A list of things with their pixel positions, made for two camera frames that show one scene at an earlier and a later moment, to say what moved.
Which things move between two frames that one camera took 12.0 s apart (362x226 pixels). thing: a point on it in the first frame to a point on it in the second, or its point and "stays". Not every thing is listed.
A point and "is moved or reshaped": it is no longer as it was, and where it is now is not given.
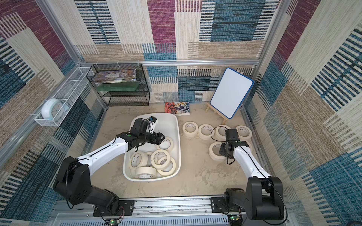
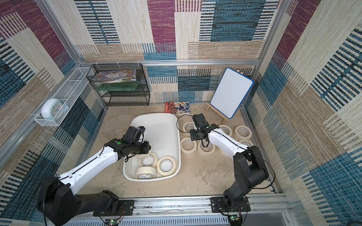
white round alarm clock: x=53 y=109 stays
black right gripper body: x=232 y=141 to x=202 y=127
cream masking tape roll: x=190 y=129 stays
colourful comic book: x=179 y=108 stays
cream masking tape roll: x=214 y=149 is moved or reshaped
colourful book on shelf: x=104 y=76 stays
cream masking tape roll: x=160 y=166 to x=205 y=148
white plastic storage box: x=168 y=125 stays
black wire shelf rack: x=121 y=84 stays
